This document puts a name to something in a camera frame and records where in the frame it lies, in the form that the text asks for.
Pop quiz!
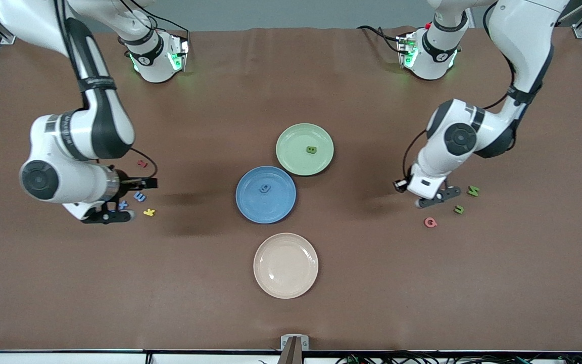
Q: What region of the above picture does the brown table cover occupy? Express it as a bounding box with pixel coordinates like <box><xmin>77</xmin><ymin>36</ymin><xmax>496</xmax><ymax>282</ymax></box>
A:
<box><xmin>0</xmin><ymin>26</ymin><xmax>582</xmax><ymax>353</ymax></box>

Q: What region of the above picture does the green plate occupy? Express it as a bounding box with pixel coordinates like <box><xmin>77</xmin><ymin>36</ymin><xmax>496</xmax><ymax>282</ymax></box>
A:
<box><xmin>276</xmin><ymin>123</ymin><xmax>335</xmax><ymax>177</ymax></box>

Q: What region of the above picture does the blue plate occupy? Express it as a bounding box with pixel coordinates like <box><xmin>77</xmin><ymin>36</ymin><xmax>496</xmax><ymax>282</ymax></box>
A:
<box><xmin>235</xmin><ymin>166</ymin><xmax>297</xmax><ymax>224</ymax></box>

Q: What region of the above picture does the beige plate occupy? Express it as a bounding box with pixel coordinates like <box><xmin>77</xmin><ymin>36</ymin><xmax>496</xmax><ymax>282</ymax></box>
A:
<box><xmin>253</xmin><ymin>233</ymin><xmax>319</xmax><ymax>299</ymax></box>

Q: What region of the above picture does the white table edge strip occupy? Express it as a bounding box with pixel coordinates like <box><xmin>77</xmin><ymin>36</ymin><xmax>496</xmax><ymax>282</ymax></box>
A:
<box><xmin>0</xmin><ymin>352</ymin><xmax>281</xmax><ymax>364</ymax></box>

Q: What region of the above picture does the black left arm base cable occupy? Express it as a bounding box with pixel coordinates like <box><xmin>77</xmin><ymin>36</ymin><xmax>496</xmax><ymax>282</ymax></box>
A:
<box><xmin>357</xmin><ymin>24</ymin><xmax>404</xmax><ymax>54</ymax></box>

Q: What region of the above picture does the black arm base cable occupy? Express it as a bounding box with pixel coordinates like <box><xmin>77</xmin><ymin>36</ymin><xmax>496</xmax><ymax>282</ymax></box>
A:
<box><xmin>147</xmin><ymin>18</ymin><xmax>191</xmax><ymax>38</ymax></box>
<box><xmin>357</xmin><ymin>24</ymin><xmax>404</xmax><ymax>54</ymax></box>

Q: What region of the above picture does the black right arm base cable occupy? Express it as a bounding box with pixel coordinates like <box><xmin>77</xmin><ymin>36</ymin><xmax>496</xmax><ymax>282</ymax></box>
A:
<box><xmin>147</xmin><ymin>18</ymin><xmax>191</xmax><ymax>38</ymax></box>

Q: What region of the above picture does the black cable bundle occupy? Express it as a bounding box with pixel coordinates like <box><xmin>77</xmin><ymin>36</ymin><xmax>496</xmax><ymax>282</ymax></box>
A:
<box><xmin>334</xmin><ymin>349</ymin><xmax>582</xmax><ymax>364</ymax></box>

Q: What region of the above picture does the gray camera mount bracket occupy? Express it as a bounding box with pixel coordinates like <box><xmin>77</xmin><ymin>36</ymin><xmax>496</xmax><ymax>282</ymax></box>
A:
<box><xmin>280</xmin><ymin>334</ymin><xmax>310</xmax><ymax>351</ymax></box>

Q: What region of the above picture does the brown camera support post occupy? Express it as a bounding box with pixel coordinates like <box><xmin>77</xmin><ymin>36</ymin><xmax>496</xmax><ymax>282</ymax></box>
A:
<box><xmin>277</xmin><ymin>336</ymin><xmax>305</xmax><ymax>364</ymax></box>

